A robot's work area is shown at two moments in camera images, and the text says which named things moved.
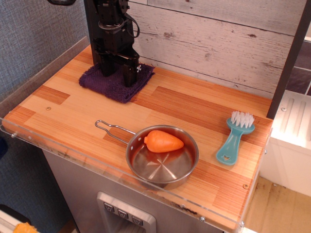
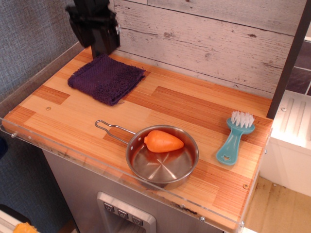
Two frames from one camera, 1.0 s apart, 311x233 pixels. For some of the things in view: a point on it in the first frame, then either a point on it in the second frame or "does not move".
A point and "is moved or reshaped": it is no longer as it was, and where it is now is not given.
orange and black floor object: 25,227 does not move
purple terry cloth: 114,87 is moved or reshaped
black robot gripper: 117,39 -> 86,16
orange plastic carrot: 161,141 does not move
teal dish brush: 240,123 does not move
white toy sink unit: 286,158 does not move
